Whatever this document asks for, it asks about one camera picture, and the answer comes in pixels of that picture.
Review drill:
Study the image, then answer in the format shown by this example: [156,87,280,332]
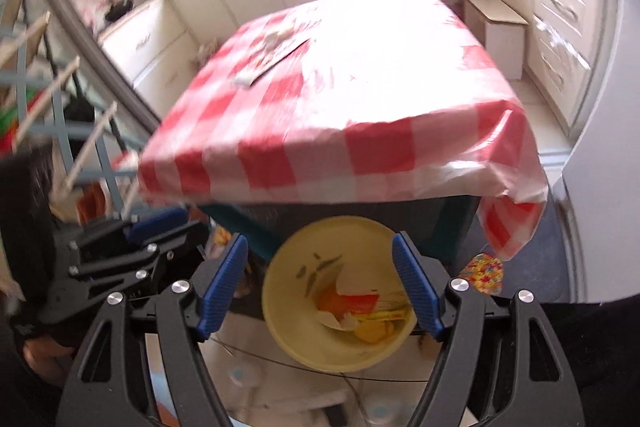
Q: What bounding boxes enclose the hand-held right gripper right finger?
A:
[391,231,586,427]

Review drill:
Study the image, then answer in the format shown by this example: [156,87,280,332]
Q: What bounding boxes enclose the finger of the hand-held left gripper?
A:
[37,222,210,326]
[67,206,190,261]

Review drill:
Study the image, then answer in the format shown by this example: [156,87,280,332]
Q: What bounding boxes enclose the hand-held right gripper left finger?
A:
[60,234,249,427]

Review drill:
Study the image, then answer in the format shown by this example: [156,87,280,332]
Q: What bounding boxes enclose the red wrapper scrap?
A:
[344,291,382,316]

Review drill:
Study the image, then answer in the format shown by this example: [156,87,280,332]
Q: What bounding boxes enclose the yellow packet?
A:
[352,307,410,346]

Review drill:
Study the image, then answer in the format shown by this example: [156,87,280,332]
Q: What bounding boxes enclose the yellow plastic bin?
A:
[261,216,419,373]

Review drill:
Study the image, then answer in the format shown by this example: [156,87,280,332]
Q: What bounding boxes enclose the person's left hand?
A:
[22,336,76,381]

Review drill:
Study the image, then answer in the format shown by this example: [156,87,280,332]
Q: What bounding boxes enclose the colourful dotted round pad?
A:
[457,252,504,296]

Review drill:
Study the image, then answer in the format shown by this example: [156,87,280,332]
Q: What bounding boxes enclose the red and green boxes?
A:
[0,97,32,154]

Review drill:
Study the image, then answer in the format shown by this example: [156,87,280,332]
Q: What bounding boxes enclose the floral waste bin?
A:
[197,39,224,64]

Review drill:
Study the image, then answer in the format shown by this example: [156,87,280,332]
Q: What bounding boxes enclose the white drawer cabinet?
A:
[97,0,202,94]

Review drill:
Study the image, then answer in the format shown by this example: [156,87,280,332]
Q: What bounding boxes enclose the blue and white folding rack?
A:
[0,0,147,229]

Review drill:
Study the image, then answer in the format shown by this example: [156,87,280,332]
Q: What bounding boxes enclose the black wok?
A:
[104,0,136,22]

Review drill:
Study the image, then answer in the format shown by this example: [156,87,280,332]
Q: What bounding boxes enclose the red checked plastic tablecloth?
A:
[137,0,549,264]

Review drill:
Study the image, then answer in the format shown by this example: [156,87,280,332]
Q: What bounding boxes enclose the white wooden stool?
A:
[460,0,530,82]

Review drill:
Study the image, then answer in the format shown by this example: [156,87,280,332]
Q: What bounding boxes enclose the grey sliding door frame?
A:
[25,0,167,138]

